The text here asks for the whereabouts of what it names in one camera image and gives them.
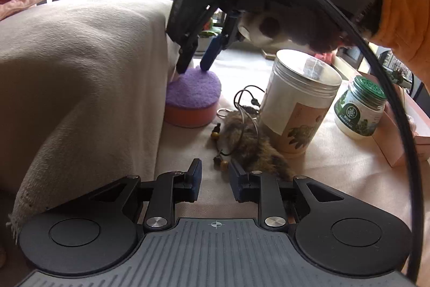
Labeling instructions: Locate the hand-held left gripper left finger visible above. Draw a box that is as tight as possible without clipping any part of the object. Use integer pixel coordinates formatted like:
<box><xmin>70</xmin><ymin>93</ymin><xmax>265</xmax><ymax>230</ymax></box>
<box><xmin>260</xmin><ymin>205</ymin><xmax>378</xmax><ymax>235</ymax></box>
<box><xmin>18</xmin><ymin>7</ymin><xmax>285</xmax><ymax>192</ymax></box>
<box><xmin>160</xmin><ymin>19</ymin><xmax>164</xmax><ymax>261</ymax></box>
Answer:
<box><xmin>87</xmin><ymin>158</ymin><xmax>203</xmax><ymax>233</ymax></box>

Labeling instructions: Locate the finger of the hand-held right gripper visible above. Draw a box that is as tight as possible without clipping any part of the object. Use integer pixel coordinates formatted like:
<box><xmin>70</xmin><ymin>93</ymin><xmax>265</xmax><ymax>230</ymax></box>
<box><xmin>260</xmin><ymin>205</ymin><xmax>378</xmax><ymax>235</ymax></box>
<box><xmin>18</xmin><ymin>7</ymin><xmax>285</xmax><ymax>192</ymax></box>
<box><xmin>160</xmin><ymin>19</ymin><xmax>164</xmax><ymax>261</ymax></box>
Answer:
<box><xmin>175</xmin><ymin>34</ymin><xmax>199</xmax><ymax>74</ymax></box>
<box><xmin>201</xmin><ymin>10</ymin><xmax>242</xmax><ymax>70</ymax></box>

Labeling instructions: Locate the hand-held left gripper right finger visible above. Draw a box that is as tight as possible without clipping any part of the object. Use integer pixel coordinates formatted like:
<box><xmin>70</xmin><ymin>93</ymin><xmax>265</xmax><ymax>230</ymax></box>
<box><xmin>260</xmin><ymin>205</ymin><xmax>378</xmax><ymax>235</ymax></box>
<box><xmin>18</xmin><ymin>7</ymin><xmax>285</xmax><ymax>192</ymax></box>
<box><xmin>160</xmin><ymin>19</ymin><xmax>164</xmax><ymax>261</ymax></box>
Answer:
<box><xmin>228</xmin><ymin>162</ymin><xmax>346</xmax><ymax>230</ymax></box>

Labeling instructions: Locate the purple fuzzy orange pad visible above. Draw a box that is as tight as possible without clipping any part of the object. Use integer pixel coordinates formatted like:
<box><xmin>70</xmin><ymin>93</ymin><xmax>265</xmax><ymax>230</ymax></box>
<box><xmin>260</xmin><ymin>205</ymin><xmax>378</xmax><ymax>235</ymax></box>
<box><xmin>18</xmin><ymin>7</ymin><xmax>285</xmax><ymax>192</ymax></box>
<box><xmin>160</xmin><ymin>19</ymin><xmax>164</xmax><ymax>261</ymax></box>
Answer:
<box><xmin>163</xmin><ymin>67</ymin><xmax>223</xmax><ymax>128</ymax></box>

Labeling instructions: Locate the brown furry tail toy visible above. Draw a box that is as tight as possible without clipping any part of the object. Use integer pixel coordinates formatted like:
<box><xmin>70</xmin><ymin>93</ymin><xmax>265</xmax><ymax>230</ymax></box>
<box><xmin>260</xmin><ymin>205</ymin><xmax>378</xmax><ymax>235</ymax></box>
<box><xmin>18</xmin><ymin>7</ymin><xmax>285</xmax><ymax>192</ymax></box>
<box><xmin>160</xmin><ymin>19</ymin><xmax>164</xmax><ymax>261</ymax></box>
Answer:
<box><xmin>215</xmin><ymin>112</ymin><xmax>293</xmax><ymax>181</ymax></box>

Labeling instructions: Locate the pink cardboard box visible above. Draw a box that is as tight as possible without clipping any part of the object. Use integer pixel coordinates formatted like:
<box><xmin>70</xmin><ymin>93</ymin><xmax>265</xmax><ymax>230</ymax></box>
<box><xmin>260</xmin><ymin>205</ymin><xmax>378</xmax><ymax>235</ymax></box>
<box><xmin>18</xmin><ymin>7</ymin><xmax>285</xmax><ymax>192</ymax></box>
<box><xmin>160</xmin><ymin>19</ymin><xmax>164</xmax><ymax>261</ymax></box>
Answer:
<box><xmin>370</xmin><ymin>72</ymin><xmax>430</xmax><ymax>167</ymax></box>

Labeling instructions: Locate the person's right forearm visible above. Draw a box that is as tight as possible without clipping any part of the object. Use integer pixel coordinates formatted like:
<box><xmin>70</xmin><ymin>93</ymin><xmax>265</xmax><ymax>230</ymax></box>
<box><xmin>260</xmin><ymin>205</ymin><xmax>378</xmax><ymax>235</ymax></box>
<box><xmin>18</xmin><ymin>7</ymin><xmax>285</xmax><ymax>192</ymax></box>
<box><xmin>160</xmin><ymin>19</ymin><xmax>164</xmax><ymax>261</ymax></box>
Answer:
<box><xmin>369</xmin><ymin>0</ymin><xmax>430</xmax><ymax>81</ymax></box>

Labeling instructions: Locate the small potted plant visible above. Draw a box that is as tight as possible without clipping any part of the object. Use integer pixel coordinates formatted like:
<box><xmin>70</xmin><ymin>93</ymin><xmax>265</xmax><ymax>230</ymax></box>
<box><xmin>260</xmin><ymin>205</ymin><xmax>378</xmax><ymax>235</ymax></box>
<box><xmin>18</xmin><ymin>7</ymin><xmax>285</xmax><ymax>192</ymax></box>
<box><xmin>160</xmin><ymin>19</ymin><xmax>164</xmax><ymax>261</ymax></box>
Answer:
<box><xmin>197</xmin><ymin>17</ymin><xmax>223</xmax><ymax>54</ymax></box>

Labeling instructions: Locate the white canister with beige label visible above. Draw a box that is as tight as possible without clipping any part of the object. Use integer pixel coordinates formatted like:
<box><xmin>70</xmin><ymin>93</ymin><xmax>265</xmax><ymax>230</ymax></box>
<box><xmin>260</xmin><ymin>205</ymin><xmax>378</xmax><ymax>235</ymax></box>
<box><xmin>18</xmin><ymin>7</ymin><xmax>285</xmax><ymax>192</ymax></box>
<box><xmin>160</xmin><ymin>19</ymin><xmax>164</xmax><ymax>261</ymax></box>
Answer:
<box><xmin>260</xmin><ymin>49</ymin><xmax>343</xmax><ymax>159</ymax></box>

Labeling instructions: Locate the beige tablecloth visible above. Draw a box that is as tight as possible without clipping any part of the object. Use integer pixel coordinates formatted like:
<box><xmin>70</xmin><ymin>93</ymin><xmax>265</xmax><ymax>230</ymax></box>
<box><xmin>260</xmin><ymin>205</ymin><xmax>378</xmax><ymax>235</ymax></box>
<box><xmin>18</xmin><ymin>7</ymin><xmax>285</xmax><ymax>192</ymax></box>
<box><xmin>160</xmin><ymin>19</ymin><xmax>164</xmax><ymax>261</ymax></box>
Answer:
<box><xmin>155</xmin><ymin>48</ymin><xmax>430</xmax><ymax>276</ymax></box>

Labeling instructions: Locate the beige blanket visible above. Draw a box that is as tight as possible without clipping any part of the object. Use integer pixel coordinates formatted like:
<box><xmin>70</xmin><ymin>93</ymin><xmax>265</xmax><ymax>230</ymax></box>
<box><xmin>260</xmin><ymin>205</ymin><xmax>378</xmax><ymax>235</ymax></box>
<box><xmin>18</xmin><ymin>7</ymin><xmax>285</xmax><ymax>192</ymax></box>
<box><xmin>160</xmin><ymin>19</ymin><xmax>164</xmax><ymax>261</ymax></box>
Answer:
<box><xmin>0</xmin><ymin>0</ymin><xmax>176</xmax><ymax>239</ymax></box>

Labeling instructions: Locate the white jar with green lid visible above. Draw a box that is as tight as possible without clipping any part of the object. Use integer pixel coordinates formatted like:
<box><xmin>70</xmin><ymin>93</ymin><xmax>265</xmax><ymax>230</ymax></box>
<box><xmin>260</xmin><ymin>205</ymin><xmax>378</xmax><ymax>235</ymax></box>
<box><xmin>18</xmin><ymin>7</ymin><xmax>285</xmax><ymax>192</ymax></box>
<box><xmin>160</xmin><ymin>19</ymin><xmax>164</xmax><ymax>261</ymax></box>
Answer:
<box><xmin>334</xmin><ymin>76</ymin><xmax>389</xmax><ymax>140</ymax></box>

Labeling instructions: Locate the wooden bead string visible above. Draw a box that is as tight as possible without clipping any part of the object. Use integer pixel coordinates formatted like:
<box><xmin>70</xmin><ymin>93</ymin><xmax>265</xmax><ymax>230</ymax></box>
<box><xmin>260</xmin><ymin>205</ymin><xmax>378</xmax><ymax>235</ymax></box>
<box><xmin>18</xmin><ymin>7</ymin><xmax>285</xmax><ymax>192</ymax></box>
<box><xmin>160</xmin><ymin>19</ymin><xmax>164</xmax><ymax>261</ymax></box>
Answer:
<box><xmin>210</xmin><ymin>122</ymin><xmax>231</xmax><ymax>174</ymax></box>

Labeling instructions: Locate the black cord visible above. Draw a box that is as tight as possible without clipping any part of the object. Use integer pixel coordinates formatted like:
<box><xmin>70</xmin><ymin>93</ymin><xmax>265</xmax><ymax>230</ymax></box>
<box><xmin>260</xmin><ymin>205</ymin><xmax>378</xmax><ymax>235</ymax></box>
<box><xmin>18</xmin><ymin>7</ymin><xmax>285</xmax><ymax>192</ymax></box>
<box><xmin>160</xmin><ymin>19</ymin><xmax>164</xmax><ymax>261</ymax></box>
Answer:
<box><xmin>234</xmin><ymin>85</ymin><xmax>267</xmax><ymax>113</ymax></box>

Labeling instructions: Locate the black cable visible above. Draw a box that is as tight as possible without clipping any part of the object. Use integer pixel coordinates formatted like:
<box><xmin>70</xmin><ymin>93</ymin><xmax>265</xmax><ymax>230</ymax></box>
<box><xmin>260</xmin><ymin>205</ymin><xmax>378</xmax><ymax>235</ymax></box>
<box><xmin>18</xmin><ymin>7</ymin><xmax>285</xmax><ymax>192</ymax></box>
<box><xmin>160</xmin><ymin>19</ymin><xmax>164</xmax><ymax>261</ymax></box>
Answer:
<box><xmin>259</xmin><ymin>0</ymin><xmax>425</xmax><ymax>284</ymax></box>

